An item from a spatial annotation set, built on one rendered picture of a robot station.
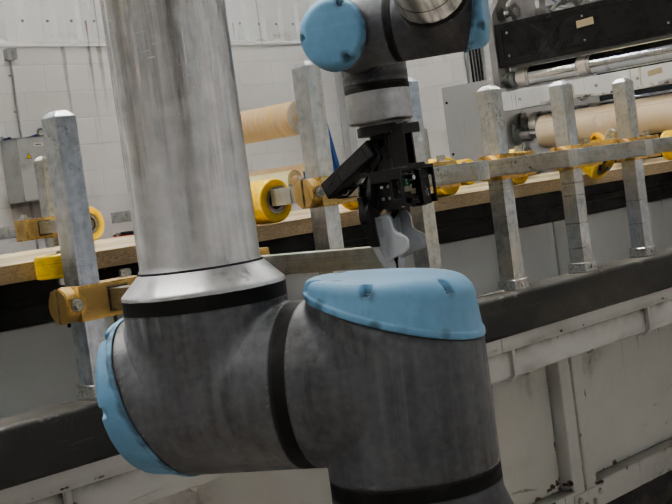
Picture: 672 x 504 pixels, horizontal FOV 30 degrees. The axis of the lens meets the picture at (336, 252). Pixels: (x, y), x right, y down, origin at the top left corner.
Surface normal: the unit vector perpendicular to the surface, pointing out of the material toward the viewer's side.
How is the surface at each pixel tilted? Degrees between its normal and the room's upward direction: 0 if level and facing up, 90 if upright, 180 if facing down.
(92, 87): 90
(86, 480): 90
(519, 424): 90
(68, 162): 90
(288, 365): 68
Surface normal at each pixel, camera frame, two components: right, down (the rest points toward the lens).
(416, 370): 0.11, 0.04
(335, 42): -0.40, 0.09
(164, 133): -0.17, 0.08
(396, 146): -0.69, 0.13
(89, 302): 0.71, -0.06
